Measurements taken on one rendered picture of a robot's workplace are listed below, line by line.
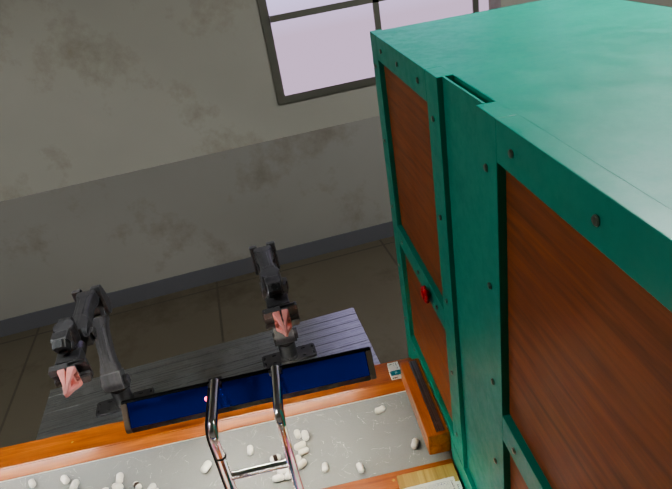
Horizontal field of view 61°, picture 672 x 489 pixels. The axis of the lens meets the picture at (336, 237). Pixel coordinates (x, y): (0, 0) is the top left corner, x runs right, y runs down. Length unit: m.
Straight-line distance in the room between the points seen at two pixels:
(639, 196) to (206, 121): 3.29
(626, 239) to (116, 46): 3.30
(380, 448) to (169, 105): 2.55
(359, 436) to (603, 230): 1.29
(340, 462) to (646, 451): 1.15
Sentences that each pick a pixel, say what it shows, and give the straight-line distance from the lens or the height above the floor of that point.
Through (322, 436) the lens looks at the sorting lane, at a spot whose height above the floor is 0.74.
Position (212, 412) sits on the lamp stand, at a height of 1.12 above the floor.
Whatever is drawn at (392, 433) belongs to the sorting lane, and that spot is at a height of 0.74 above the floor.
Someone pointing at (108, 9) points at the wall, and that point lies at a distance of 3.61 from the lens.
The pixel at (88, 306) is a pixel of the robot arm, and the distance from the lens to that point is 2.01.
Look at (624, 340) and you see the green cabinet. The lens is 0.63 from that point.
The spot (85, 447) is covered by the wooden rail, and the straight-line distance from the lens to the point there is 2.02.
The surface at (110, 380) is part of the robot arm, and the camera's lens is 2.14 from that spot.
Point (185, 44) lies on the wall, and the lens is 3.61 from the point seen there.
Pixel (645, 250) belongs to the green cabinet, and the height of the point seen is 1.77.
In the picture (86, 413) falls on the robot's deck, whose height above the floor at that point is 0.67.
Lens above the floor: 2.03
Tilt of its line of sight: 28 degrees down
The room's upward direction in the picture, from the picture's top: 10 degrees counter-clockwise
